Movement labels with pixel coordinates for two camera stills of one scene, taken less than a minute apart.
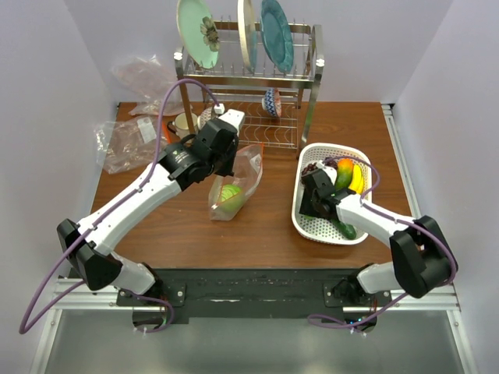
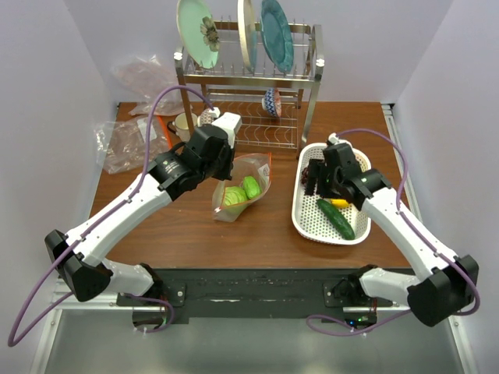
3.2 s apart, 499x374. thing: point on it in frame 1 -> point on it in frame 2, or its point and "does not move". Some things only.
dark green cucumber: [347, 230] does not move
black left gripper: [228, 169] does not move
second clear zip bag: [127, 144] does not move
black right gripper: [306, 207] -> [316, 170]
